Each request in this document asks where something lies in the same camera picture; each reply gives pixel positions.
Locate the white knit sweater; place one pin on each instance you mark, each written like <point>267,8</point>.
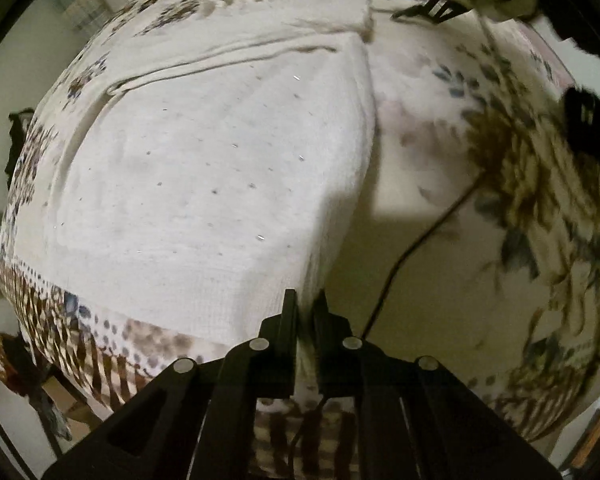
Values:
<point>205,160</point>

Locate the patterned cloth pile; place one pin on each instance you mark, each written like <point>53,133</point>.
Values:
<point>15,375</point>

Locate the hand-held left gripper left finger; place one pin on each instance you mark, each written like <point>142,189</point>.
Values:
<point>287,342</point>

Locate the black object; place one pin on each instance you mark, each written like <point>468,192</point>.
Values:
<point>592,125</point>

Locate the cardboard box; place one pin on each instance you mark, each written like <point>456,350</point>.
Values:
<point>72,405</point>

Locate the floral bed sheet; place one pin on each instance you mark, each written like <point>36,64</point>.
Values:
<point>430,270</point>

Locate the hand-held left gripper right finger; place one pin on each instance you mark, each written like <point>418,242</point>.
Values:
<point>325,342</point>

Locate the window curtain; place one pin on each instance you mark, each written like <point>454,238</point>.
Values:
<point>80,2</point>

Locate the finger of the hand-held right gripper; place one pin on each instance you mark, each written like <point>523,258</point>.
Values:
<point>437,10</point>

